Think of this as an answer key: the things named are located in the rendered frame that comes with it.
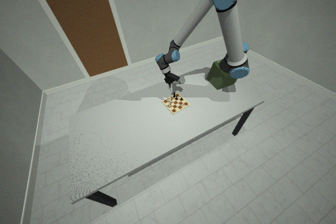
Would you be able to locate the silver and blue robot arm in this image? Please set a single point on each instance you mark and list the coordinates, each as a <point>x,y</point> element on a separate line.
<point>235,62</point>

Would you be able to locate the brown and cream chessboard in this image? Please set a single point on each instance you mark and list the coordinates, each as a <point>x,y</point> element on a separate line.
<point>176,105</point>

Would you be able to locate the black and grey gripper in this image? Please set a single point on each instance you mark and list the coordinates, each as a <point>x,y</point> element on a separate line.
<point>169,81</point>

